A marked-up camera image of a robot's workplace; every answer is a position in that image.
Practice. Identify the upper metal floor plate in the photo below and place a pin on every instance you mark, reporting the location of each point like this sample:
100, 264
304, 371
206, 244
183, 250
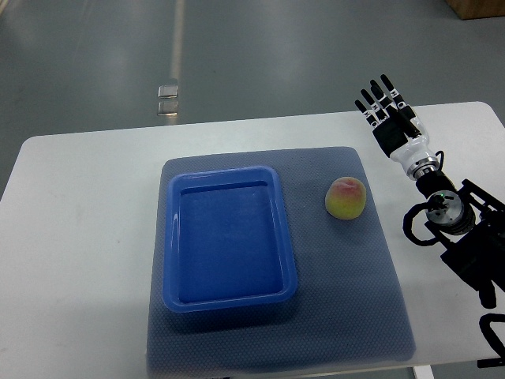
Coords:
167, 91

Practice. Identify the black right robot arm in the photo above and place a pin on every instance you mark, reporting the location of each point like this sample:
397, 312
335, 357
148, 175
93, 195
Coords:
468, 221

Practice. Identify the brown cardboard box corner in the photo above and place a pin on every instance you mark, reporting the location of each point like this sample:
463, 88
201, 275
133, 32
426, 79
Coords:
476, 9

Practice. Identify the metal floor plate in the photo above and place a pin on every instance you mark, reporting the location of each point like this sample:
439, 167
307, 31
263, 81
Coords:
167, 91
167, 108

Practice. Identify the lower metal floor plate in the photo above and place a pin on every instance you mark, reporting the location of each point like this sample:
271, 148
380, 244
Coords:
167, 108

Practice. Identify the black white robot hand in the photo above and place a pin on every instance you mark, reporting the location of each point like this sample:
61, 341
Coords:
400, 133

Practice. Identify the blue plastic tray plate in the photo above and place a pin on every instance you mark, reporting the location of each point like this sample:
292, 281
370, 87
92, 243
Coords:
227, 241

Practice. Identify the yellow red peach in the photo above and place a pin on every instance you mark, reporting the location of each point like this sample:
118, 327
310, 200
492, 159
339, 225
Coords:
345, 198

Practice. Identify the grey blue textured mat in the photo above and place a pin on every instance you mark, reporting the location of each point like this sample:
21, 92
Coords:
348, 309

